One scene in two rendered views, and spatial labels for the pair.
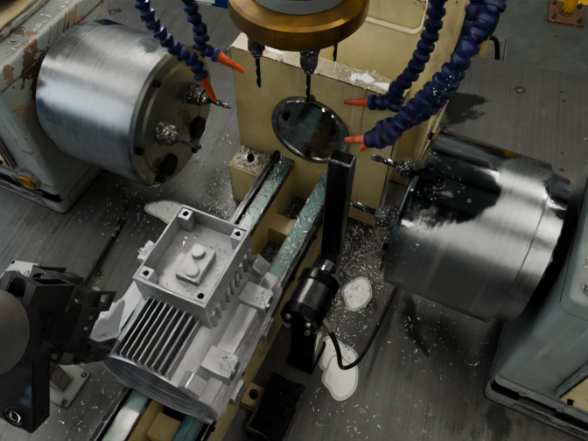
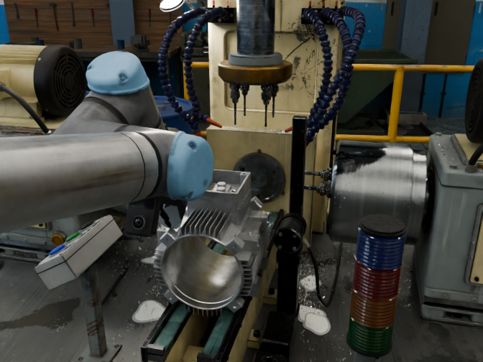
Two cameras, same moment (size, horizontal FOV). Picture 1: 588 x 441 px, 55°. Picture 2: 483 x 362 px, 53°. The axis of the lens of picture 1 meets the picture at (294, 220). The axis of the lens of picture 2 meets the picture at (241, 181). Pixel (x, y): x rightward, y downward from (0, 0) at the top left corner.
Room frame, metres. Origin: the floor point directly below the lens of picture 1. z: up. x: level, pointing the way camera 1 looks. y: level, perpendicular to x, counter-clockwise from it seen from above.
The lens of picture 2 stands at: (-0.54, 0.25, 1.50)
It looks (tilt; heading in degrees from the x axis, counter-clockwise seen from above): 21 degrees down; 350
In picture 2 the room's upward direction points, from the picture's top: straight up
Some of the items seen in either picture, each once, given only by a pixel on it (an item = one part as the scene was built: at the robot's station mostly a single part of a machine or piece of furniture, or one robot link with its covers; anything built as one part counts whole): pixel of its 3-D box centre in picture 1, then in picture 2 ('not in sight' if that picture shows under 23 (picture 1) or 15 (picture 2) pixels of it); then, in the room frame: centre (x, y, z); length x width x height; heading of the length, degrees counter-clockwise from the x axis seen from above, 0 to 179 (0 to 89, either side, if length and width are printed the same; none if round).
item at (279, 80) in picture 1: (322, 125); (262, 184); (0.74, -0.05, 0.97); 0.30 x 0.11 x 0.34; 65
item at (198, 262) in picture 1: (196, 267); (220, 197); (0.36, 0.13, 1.11); 0.12 x 0.11 x 0.07; 157
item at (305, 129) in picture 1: (309, 132); (258, 179); (0.68, -0.02, 1.02); 0.15 x 0.02 x 0.15; 65
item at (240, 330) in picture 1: (192, 323); (215, 247); (0.32, 0.14, 1.02); 0.20 x 0.19 x 0.19; 157
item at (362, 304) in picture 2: not in sight; (373, 302); (-0.02, -0.03, 1.10); 0.06 x 0.06 x 0.04
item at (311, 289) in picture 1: (371, 247); (315, 235); (0.51, -0.13, 0.92); 0.45 x 0.13 x 0.24; 155
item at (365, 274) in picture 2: not in sight; (376, 273); (-0.02, -0.03, 1.14); 0.06 x 0.06 x 0.04
